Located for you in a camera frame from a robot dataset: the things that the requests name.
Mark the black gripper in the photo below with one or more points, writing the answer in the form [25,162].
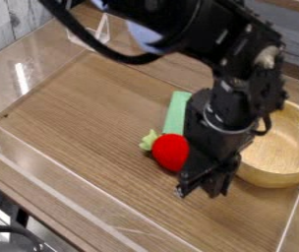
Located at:
[213,150]

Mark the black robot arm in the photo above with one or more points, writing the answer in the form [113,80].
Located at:
[223,34]

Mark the red plush strawberry toy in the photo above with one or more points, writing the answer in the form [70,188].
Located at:
[168,149]

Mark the green rectangular block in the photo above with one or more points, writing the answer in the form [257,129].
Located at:
[174,117]

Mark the wooden bowl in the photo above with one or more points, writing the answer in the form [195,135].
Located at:
[269,164]

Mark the clear acrylic tray wall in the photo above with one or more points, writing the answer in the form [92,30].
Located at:
[89,217]

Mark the black metal table frame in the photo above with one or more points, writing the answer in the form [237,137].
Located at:
[37,238]

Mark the clear acrylic corner bracket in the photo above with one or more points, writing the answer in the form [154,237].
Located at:
[101,34]

